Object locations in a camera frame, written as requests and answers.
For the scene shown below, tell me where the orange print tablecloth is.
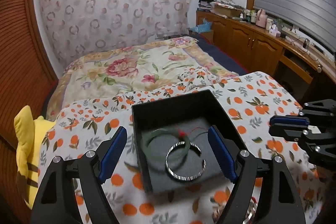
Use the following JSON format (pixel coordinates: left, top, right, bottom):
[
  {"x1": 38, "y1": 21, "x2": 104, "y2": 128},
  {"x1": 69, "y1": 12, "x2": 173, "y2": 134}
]
[{"x1": 38, "y1": 67, "x2": 328, "y2": 223}]

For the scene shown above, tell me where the stack of folded clothes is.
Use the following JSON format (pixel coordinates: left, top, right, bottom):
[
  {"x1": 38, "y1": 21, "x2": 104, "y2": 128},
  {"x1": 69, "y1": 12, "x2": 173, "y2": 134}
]
[{"x1": 197, "y1": 0, "x2": 214, "y2": 12}]

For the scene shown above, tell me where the pink kettle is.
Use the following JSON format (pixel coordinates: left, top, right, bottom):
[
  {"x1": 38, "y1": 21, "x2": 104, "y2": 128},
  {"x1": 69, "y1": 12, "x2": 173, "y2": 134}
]
[{"x1": 256, "y1": 9, "x2": 268, "y2": 28}]

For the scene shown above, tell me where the pink tissue box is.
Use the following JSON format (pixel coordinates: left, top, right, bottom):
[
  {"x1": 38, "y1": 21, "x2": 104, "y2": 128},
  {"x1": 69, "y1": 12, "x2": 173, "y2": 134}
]
[{"x1": 269, "y1": 24, "x2": 281, "y2": 37}]

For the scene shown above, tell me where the yellow plush toy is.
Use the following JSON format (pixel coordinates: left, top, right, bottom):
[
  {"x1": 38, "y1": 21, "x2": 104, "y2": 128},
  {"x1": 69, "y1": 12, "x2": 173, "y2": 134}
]
[{"x1": 14, "y1": 105, "x2": 55, "y2": 209}]

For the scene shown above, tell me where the floral bed blanket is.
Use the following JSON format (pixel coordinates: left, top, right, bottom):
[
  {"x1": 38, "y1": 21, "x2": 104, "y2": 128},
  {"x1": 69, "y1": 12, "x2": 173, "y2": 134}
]
[{"x1": 46, "y1": 35, "x2": 245, "y2": 121}]

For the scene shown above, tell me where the blue tissue paper bag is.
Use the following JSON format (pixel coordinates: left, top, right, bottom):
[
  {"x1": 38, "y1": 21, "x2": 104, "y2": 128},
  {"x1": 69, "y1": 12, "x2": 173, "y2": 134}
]
[{"x1": 189, "y1": 18, "x2": 213, "y2": 34}]

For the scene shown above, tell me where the black jewelry box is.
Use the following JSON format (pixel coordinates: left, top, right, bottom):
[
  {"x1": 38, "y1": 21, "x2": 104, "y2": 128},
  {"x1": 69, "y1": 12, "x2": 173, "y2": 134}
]
[{"x1": 132, "y1": 89, "x2": 246, "y2": 194}]

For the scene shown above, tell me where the wooden louvered wardrobe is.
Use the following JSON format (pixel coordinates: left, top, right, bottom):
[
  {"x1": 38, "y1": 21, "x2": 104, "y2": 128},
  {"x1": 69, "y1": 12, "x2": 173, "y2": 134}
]
[{"x1": 1, "y1": 0, "x2": 57, "y2": 223}]

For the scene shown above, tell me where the cardboard box on sideboard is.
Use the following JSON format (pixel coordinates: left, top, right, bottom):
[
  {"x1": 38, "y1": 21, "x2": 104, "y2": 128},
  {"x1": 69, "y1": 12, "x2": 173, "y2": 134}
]
[{"x1": 214, "y1": 5, "x2": 243, "y2": 18}]

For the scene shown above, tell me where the wooden sideboard cabinet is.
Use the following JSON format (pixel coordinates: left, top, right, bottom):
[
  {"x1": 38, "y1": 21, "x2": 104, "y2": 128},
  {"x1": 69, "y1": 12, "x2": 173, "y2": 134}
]
[{"x1": 196, "y1": 11, "x2": 335, "y2": 102}]

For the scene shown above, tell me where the dark green jade bangle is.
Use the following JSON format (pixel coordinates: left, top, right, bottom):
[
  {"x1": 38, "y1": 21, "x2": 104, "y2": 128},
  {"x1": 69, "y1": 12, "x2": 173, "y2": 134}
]
[{"x1": 141, "y1": 128, "x2": 191, "y2": 173}]

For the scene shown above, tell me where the pink circle lace curtain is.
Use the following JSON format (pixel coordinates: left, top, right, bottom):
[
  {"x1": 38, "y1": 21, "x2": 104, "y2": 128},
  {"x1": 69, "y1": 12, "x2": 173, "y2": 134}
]
[{"x1": 39, "y1": 0, "x2": 191, "y2": 67}]

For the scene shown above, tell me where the silver striped cuff bangle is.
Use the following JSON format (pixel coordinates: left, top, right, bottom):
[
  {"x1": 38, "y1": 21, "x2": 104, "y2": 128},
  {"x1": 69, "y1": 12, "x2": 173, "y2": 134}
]
[{"x1": 165, "y1": 141, "x2": 206, "y2": 182}]

